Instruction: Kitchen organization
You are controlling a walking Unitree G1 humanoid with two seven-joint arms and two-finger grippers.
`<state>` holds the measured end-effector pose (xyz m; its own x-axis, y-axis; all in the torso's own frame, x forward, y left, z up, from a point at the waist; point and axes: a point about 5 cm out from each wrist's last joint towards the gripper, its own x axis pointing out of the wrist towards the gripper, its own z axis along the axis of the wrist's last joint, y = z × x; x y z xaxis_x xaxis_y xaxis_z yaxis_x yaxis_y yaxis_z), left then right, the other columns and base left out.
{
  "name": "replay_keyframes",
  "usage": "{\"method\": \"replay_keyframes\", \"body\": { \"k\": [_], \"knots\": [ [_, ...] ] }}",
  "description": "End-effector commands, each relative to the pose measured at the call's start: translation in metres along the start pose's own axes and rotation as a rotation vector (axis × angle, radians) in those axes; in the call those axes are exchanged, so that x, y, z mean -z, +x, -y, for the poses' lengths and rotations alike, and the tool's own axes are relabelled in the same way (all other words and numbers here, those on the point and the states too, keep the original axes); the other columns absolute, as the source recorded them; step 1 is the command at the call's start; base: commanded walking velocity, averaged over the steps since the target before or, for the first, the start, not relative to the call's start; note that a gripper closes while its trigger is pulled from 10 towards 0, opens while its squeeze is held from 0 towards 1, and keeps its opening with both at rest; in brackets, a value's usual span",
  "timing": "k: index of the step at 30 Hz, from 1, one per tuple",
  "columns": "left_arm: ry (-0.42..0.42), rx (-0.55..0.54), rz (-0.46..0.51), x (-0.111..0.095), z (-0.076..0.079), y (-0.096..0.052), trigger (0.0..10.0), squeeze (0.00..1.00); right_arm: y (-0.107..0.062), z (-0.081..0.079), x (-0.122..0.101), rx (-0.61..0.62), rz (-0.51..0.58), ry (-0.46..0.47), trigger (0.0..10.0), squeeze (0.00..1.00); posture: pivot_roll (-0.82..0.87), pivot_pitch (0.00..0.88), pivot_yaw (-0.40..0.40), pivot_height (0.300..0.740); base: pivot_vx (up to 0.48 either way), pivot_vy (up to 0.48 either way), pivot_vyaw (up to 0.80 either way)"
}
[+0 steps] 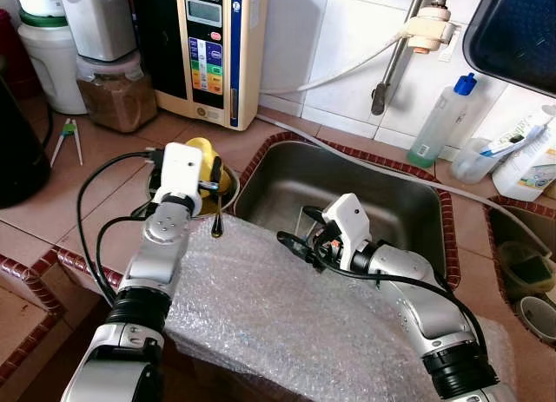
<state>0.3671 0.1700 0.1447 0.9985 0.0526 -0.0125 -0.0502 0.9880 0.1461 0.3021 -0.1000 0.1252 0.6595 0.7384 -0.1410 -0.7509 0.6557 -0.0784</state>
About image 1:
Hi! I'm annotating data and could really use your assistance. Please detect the yellow plastic bowl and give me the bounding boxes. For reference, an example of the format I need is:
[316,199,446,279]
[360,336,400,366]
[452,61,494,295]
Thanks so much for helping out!
[184,137,234,199]

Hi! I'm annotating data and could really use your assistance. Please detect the round stainless steel dish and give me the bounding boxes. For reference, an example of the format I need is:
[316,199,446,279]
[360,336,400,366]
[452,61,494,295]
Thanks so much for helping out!
[146,163,241,219]

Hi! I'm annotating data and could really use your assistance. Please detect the large stainless steel sink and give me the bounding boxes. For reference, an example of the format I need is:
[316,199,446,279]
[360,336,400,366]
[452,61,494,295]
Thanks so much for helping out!
[235,142,448,286]

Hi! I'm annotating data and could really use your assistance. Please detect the clear bubble wrap sheet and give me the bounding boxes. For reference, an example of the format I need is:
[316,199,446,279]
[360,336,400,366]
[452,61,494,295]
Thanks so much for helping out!
[165,213,522,402]

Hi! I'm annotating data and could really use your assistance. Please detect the beige water ionizer machine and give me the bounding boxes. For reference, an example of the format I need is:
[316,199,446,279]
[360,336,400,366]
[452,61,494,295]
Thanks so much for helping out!
[130,0,270,131]

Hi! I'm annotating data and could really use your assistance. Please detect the clear jar of brown powder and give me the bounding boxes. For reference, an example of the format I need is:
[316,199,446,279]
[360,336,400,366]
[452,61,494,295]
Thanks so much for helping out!
[74,53,159,134]

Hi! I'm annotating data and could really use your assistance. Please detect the green liquid bottle blue cap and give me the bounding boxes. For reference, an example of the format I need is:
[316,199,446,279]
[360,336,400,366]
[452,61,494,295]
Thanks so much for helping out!
[408,72,477,168]

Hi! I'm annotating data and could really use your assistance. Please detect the green hinged training chopsticks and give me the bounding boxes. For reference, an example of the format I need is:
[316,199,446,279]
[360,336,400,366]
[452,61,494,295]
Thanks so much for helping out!
[50,117,85,168]

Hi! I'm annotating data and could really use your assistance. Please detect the clear plastic cup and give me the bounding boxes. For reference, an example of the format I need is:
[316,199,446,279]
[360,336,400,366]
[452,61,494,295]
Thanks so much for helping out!
[450,137,500,184]

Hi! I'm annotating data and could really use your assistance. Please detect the grey metal faucet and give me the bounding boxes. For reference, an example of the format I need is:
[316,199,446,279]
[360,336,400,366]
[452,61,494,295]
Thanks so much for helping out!
[372,0,453,116]

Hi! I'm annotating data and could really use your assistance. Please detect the small steel sink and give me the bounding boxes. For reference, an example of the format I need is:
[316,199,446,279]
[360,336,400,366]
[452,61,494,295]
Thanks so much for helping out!
[482,198,556,346]

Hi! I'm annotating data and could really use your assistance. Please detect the grey plastic container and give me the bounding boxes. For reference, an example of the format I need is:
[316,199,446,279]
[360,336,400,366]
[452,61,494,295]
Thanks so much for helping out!
[59,0,138,63]

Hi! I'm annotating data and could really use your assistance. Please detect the white jar with green lid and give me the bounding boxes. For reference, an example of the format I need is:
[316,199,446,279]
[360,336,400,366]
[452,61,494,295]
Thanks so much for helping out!
[17,16,88,115]

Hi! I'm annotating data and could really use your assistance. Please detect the black kettle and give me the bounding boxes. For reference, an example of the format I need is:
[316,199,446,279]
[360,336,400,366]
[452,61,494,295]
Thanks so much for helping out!
[0,72,51,208]

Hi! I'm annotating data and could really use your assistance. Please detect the blue white toothbrush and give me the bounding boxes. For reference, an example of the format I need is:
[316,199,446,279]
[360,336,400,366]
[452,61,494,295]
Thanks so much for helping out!
[478,115,544,157]

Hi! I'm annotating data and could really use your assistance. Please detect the olive green plastic pot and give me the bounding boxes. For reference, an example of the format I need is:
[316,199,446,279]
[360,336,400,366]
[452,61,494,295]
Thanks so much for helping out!
[500,240,556,296]

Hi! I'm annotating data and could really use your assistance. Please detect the white detergent bottle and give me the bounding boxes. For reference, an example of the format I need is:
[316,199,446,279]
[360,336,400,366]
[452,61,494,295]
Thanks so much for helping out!
[491,105,556,203]

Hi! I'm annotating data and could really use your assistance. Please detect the beige faucet diverter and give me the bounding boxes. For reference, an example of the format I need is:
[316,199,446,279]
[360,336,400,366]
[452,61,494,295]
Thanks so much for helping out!
[404,7,459,54]

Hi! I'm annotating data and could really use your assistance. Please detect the small white ceramic cup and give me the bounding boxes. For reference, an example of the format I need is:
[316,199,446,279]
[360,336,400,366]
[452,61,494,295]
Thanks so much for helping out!
[520,295,556,344]

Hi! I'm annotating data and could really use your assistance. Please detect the white labelled bottle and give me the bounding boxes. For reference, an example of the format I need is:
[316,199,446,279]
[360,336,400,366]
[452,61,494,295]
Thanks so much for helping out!
[13,0,69,19]

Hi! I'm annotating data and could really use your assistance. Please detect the dark blue tray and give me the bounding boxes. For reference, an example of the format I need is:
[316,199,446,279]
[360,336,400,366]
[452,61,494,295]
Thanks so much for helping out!
[462,0,556,97]

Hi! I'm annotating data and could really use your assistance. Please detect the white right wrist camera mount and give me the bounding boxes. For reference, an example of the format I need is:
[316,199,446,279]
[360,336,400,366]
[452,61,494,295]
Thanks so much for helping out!
[321,194,373,271]

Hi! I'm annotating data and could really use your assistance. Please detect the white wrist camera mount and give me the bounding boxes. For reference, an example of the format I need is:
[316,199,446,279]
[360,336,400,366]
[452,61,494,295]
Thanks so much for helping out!
[159,142,205,205]
[321,194,373,271]

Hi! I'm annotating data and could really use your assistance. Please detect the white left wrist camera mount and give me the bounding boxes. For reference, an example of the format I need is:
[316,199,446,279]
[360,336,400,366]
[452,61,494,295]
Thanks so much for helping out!
[159,142,205,205]

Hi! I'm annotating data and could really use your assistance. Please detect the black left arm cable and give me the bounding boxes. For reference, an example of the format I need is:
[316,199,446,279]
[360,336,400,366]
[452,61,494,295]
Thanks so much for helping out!
[76,148,168,303]

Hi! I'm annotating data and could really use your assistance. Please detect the white drain hose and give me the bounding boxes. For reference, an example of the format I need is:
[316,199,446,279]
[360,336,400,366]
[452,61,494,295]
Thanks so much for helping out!
[255,114,556,255]

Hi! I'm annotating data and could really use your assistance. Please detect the white water supply hose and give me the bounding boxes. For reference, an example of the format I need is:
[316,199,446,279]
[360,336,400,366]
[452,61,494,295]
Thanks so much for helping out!
[259,33,414,96]

